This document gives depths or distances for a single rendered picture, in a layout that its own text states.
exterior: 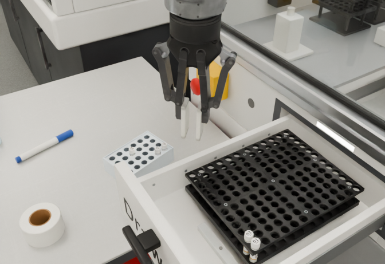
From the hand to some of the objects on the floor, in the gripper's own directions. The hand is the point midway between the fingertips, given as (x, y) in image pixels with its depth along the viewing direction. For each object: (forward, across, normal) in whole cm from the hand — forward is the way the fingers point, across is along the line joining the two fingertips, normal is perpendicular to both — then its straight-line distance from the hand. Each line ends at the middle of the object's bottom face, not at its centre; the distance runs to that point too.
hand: (192, 119), depth 71 cm
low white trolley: (+95, -24, +7) cm, 98 cm away
